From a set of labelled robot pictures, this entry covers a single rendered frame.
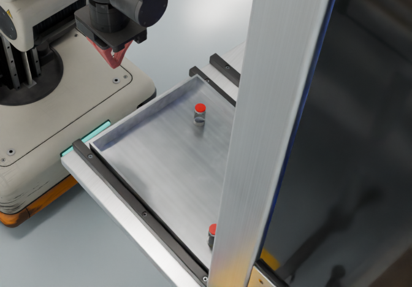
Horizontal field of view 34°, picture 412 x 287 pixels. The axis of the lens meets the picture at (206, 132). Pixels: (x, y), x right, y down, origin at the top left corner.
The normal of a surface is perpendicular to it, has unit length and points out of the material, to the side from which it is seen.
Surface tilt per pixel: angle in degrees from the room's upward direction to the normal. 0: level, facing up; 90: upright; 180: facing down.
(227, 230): 90
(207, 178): 0
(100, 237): 0
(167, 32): 0
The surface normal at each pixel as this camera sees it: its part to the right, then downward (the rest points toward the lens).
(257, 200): -0.74, 0.51
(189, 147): 0.07, -0.59
